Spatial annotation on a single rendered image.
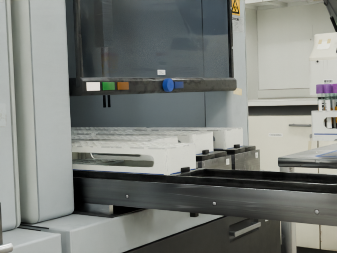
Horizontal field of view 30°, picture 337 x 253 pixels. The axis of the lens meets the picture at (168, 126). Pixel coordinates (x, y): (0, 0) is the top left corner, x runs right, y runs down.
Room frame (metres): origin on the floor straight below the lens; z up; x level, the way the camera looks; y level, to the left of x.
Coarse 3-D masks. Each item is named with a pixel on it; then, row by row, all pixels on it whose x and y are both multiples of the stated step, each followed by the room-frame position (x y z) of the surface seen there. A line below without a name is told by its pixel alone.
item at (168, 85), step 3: (168, 78) 1.40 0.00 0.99; (165, 81) 1.40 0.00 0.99; (168, 81) 1.40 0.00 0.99; (171, 81) 1.41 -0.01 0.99; (162, 84) 1.40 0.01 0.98; (165, 84) 1.39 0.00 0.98; (168, 84) 1.40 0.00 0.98; (171, 84) 1.41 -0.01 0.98; (165, 87) 1.40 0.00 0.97; (168, 87) 1.40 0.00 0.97; (171, 87) 1.41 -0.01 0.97; (165, 90) 1.40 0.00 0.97; (168, 90) 1.40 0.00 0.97; (171, 90) 1.41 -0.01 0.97
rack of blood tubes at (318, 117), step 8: (312, 112) 1.31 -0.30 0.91; (320, 112) 1.30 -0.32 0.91; (328, 112) 1.29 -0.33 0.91; (336, 112) 1.28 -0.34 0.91; (312, 120) 1.31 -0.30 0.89; (320, 120) 1.30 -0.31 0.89; (312, 128) 1.31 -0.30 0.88; (320, 128) 1.30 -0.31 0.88; (312, 136) 1.31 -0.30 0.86; (320, 136) 1.30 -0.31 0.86; (328, 136) 1.29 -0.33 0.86; (336, 136) 1.28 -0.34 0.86
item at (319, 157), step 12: (336, 144) 1.56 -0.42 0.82; (288, 156) 1.32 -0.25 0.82; (300, 156) 1.31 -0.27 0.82; (312, 156) 1.30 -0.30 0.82; (324, 156) 1.29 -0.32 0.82; (336, 156) 1.29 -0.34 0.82; (288, 168) 1.30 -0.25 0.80; (324, 168) 1.25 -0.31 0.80; (336, 168) 1.24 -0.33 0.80; (288, 228) 1.30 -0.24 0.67; (288, 240) 1.30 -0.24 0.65; (288, 252) 1.30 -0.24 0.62
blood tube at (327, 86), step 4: (324, 84) 1.30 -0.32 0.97; (328, 84) 1.29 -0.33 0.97; (324, 88) 1.30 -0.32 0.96; (328, 88) 1.29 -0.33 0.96; (324, 92) 1.30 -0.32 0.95; (328, 92) 1.29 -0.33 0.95; (328, 96) 1.29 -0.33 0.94; (328, 100) 1.29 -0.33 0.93; (328, 104) 1.29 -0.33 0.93; (328, 108) 1.29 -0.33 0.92; (328, 120) 1.29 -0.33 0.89; (332, 120) 1.30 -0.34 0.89; (328, 124) 1.29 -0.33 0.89; (332, 124) 1.30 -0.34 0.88; (328, 128) 1.29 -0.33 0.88; (332, 128) 1.29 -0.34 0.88
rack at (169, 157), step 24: (72, 144) 1.27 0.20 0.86; (96, 144) 1.25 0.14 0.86; (120, 144) 1.24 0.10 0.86; (144, 144) 1.21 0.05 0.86; (168, 144) 1.19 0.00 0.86; (192, 144) 1.18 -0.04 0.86; (96, 168) 1.20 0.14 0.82; (120, 168) 1.17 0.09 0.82; (144, 168) 1.14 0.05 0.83; (168, 168) 1.11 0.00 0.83; (192, 168) 1.18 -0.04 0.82
